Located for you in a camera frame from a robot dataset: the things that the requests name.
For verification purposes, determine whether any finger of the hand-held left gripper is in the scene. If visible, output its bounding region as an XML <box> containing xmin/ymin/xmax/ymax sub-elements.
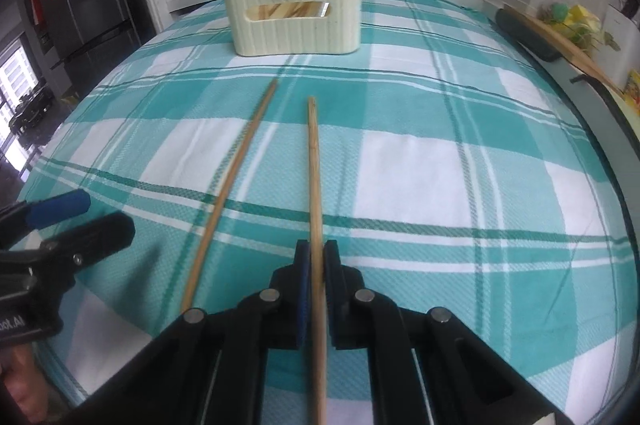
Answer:
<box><xmin>37</xmin><ymin>212</ymin><xmax>136</xmax><ymax>291</ymax></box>
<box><xmin>0</xmin><ymin>190</ymin><xmax>92</xmax><ymax>241</ymax></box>

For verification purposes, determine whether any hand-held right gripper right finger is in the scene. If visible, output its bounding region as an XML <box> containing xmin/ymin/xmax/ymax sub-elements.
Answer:
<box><xmin>324</xmin><ymin>240</ymin><xmax>576</xmax><ymax>425</ymax></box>

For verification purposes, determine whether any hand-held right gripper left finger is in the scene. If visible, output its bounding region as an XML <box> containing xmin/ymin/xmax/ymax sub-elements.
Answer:
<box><xmin>70</xmin><ymin>240</ymin><xmax>313</xmax><ymax>425</ymax></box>

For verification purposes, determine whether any wooden chopstick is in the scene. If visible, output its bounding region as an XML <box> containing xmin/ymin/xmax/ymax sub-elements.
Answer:
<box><xmin>180</xmin><ymin>79</ymin><xmax>279</xmax><ymax>312</ymax></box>
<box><xmin>306</xmin><ymin>96</ymin><xmax>329</xmax><ymax>425</ymax></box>

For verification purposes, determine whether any cream ribbed utensil holder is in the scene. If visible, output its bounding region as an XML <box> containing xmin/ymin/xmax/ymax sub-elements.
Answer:
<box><xmin>219</xmin><ymin>0</ymin><xmax>363</xmax><ymax>57</ymax></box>

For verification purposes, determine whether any person's left hand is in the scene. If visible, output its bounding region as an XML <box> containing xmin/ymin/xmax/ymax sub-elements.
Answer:
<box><xmin>0</xmin><ymin>342</ymin><xmax>49</xmax><ymax>425</ymax></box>

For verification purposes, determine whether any window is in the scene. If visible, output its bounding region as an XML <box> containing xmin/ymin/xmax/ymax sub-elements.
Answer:
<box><xmin>0</xmin><ymin>40</ymin><xmax>38</xmax><ymax>166</ymax></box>

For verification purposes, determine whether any teal plaid tablecloth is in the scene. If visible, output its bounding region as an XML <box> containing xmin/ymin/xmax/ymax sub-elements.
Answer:
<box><xmin>20</xmin><ymin>0</ymin><xmax>626</xmax><ymax>425</ymax></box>

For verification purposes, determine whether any black curved bar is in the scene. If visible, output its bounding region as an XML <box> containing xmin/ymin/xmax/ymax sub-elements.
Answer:
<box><xmin>570</xmin><ymin>75</ymin><xmax>623</xmax><ymax>141</ymax></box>

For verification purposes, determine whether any wooden tray with items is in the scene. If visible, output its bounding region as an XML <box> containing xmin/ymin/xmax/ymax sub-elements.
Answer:
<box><xmin>502</xmin><ymin>4</ymin><xmax>626</xmax><ymax>93</ymax></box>

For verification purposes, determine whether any yellow and green bag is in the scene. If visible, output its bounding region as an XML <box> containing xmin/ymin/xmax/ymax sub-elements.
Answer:
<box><xmin>537</xmin><ymin>1</ymin><xmax>621</xmax><ymax>51</ymax></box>

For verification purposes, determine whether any yellow packet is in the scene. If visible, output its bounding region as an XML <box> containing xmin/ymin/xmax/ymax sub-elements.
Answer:
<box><xmin>622</xmin><ymin>70</ymin><xmax>640</xmax><ymax>108</ymax></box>

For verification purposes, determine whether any white paper card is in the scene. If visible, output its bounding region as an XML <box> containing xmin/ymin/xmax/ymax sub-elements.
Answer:
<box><xmin>602</xmin><ymin>2</ymin><xmax>640</xmax><ymax>86</ymax></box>

